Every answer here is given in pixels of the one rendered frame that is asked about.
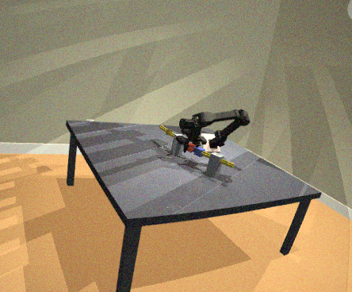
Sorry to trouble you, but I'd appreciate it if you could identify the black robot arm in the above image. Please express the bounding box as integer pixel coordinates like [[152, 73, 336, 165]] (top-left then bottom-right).
[[179, 109, 251, 149]]

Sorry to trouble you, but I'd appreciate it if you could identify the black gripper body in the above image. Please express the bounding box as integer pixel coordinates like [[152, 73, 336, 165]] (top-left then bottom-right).
[[175, 129, 207, 144]]

